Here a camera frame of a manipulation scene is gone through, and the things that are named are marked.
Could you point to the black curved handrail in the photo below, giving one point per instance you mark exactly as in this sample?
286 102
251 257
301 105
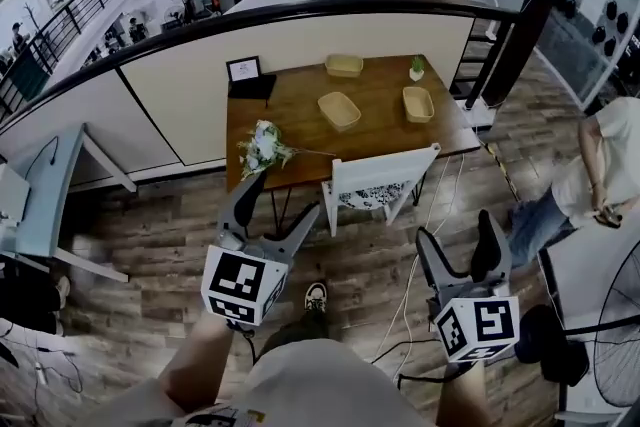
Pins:
300 10

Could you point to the white chair patterned cushion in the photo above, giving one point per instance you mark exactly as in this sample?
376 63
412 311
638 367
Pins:
375 175

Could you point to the black round stool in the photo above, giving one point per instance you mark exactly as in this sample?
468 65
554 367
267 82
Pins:
550 345

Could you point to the person's light shirt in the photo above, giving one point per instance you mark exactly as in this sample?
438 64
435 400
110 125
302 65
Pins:
310 390

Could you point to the person's dark trouser leg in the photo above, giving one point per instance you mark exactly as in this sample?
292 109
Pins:
295 332

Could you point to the person's left forearm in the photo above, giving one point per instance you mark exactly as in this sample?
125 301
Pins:
200 360

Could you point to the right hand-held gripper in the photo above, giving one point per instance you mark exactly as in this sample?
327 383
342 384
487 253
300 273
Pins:
480 325

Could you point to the black picture frame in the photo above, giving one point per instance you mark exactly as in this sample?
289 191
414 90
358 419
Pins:
243 69

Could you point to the black standing fan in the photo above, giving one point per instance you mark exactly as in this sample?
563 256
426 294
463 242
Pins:
622 340

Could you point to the wooden table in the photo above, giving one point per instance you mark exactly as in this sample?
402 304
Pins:
380 135

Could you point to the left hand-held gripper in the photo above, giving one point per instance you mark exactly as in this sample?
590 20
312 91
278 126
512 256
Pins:
235 275

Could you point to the person's right forearm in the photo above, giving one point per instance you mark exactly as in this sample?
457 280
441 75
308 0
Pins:
465 395

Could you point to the small potted plant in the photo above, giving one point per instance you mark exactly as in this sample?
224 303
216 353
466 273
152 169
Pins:
416 69

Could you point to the white flower bouquet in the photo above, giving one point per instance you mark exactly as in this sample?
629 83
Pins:
262 147

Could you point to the person's sneaker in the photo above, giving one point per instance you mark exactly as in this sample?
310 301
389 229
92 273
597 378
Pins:
316 297

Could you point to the small beige container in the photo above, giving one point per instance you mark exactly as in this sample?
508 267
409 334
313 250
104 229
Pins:
344 65
418 105
340 111

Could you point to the white desk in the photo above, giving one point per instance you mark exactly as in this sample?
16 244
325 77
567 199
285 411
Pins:
45 195

